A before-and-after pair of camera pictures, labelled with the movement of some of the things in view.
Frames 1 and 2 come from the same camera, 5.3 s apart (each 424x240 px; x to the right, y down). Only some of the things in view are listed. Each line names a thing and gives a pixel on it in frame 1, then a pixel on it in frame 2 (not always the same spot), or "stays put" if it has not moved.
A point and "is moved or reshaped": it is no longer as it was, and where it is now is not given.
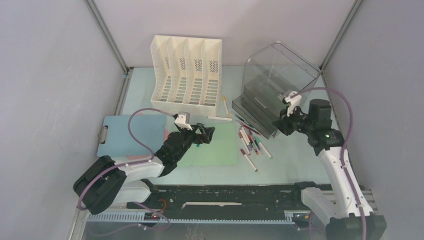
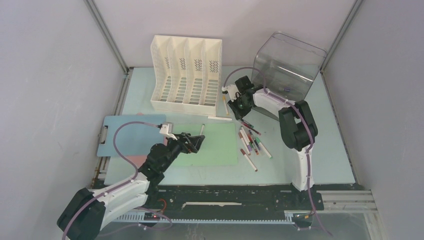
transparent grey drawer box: x=268 y=76 is moved or reshaped
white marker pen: x=219 y=118 stays put
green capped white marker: x=263 y=148 stays put
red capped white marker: x=250 y=163 stays put
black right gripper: x=283 y=123 to x=239 y=113
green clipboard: x=221 y=151 stays put
